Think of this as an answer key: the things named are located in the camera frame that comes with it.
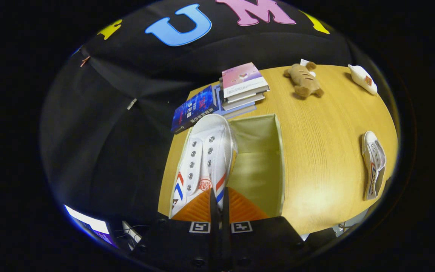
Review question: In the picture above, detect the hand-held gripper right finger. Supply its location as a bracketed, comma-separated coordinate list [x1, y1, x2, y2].
[221, 187, 305, 271]

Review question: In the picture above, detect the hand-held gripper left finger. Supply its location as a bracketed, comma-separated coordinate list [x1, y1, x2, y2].
[133, 188, 219, 272]

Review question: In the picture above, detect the grey-green fabric storage box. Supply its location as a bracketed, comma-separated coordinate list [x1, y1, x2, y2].
[180, 113, 286, 219]

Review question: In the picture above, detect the white canvas shoe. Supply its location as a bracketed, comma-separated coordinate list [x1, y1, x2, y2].
[169, 113, 239, 219]
[361, 130, 387, 201]

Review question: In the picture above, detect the computer monitor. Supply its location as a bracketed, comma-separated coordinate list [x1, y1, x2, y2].
[63, 204, 118, 248]

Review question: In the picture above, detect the pale blue book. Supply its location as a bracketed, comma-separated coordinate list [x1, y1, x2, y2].
[214, 85, 258, 120]

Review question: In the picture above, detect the blue cover book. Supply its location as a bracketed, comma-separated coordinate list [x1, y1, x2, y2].
[170, 85, 218, 134]

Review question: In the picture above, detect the white book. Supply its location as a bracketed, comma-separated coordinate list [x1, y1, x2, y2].
[221, 89, 266, 111]

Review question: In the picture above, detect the black backdrop cloth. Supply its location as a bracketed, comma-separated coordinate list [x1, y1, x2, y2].
[40, 0, 388, 227]

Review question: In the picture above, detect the pink cover book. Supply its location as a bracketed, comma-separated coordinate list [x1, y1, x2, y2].
[221, 62, 270, 99]

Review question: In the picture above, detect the brown bread plush toy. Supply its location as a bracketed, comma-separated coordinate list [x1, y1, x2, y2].
[284, 59, 324, 99]

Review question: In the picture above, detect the white plush toy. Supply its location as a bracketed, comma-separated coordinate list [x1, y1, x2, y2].
[348, 63, 378, 96]

